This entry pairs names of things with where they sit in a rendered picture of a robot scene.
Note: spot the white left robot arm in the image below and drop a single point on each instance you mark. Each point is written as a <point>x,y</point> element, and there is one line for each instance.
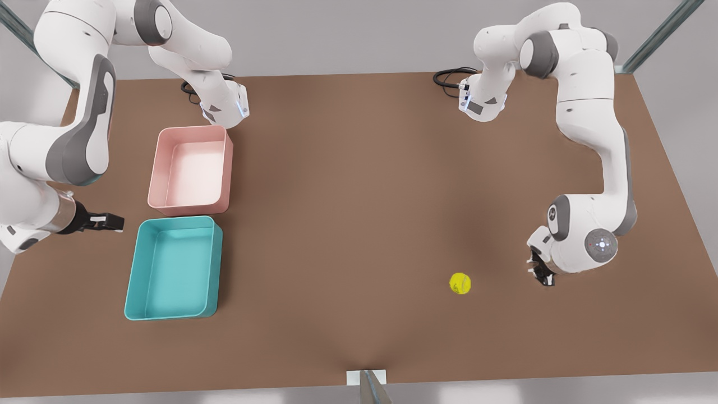
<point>589,101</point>

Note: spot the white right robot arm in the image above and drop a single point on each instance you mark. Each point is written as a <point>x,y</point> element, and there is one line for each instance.
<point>78,112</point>

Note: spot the yellow tennis ball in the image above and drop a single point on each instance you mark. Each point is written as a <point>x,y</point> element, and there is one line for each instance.
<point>460,283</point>

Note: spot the teal rectangular plastic tray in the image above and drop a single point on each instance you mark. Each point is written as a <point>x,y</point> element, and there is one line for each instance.
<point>174,269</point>

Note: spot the pink rectangular plastic tray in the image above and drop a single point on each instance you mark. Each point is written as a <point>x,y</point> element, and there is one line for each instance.
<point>192,168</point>

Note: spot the silver frame post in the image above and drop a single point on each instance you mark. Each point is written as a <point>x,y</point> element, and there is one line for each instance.
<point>22,33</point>
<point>656,36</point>
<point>371,387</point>

